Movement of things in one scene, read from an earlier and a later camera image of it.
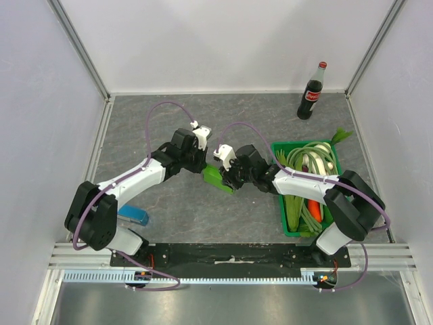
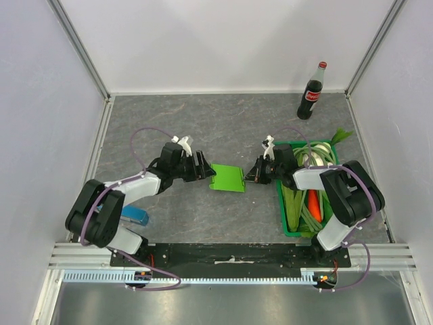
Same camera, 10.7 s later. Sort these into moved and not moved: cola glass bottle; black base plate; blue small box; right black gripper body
Moved: right black gripper body
Not moved: cola glass bottle; black base plate; blue small box
